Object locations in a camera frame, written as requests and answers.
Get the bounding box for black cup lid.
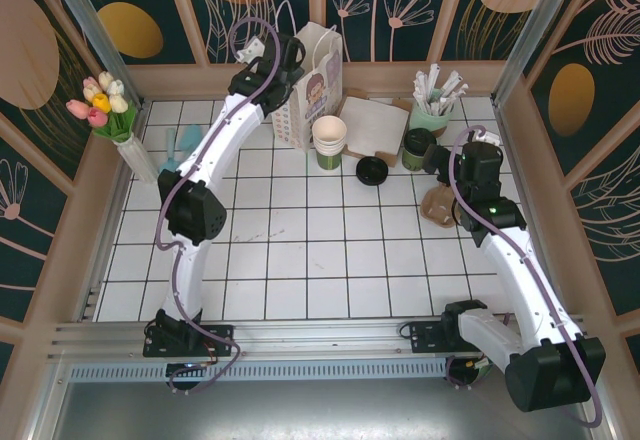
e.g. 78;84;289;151
403;128;435;154
356;155;390;187

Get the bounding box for green paper coffee cup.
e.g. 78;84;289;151
402;147;432;174

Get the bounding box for mint green straw holder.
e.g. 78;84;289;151
408;101;454;137

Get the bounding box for white printed paper bag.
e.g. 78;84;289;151
269;0;345;154

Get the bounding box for brown pulp cup carrier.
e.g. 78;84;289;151
419;182;461;229

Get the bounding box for brown cardboard napkin tray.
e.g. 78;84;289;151
339;88;414;167

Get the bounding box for paper-wrapped straw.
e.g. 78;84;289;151
424;63;441;111
437;70;461;114
413;72;430;111
442;83;469;116

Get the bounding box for white paper napkins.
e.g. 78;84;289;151
341;97;409;156

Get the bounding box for stack of paper cups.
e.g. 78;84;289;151
312;115;349;171

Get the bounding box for blue toy shovel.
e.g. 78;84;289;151
177;124;205;161

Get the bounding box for white ribbed vase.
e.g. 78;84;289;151
115;137;160;185

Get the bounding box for artificial tulip bouquet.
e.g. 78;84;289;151
65;71;139;142

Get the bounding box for grey metal bench plate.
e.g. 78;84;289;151
29;379;616;440

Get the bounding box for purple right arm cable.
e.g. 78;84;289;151
447;124;604;429

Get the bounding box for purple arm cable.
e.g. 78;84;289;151
447;124;604;429
155;18;281;396

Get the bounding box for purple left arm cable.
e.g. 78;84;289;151
155;18;281;396

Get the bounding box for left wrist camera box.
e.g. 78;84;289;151
235;35;265;62

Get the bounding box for aluminium corner post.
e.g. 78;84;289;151
42;0;146;106
492;0;584;107

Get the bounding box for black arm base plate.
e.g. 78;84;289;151
143;323;236;359
408;318;501;356

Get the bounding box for aluminium mounting rail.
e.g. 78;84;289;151
47;313;594;361

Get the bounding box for slotted grey cable duct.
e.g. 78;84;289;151
67;362;451;382

